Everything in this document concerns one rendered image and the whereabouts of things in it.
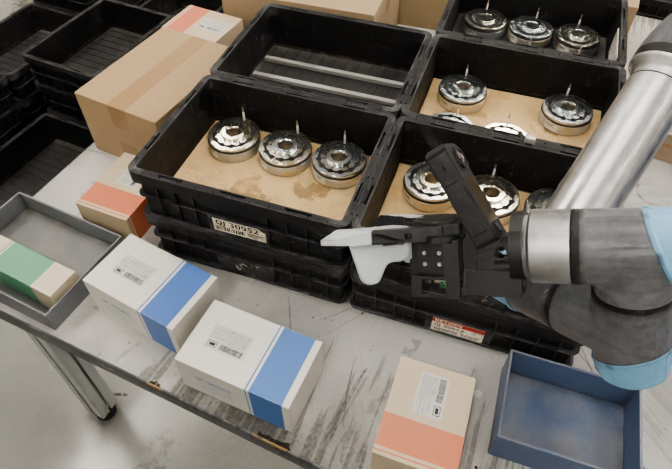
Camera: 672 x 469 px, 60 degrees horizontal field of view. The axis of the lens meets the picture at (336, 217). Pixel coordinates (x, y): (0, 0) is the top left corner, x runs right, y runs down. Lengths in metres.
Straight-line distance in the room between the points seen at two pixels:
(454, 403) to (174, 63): 0.94
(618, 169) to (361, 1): 0.91
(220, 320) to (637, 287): 0.63
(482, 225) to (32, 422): 1.56
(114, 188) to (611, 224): 0.94
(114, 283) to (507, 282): 0.69
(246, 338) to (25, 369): 1.17
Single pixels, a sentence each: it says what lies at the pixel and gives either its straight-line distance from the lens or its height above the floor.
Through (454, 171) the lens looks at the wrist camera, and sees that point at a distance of 0.60.
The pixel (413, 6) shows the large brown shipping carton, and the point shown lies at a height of 0.76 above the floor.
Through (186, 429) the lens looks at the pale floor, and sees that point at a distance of 1.78.
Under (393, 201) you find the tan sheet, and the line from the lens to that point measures 1.07.
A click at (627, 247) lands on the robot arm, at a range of 0.58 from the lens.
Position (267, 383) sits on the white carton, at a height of 0.79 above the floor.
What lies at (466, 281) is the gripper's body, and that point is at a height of 1.11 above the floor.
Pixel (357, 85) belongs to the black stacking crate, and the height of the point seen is 0.83.
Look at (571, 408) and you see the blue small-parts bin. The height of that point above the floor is 0.70.
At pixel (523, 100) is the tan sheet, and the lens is 1.35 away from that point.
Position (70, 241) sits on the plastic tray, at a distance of 1.28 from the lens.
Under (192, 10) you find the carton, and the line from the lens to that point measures 1.61.
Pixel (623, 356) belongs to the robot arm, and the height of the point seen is 1.09.
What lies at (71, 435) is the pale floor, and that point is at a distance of 1.87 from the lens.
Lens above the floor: 1.61
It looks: 49 degrees down
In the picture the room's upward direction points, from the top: straight up
